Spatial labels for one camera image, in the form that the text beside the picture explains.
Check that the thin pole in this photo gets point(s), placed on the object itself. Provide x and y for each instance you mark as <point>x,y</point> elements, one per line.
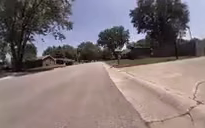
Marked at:
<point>176,46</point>

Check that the small low house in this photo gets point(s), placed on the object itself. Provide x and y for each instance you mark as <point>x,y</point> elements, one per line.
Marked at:
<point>48,61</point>

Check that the round-crowned tree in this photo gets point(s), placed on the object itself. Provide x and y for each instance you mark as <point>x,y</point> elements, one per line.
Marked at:
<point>113,38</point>

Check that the row of trees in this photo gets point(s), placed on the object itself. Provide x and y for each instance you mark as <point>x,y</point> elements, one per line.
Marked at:
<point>83,52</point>

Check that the grass strip before fence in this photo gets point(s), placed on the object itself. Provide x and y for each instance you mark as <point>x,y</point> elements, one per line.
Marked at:
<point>146,61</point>

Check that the grey asphalt road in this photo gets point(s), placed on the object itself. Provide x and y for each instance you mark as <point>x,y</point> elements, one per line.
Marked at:
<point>63,96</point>

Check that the large spreading tree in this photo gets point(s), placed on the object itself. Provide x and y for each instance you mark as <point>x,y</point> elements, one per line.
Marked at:
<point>20,30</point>

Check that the mailbox on post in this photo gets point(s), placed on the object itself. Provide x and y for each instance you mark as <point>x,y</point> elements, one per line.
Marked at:
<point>118,58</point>

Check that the pale concrete side road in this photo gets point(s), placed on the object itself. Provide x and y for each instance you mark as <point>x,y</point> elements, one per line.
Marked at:
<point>170,86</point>

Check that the tall dark tree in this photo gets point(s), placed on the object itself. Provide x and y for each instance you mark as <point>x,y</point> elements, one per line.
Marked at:
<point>160,23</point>

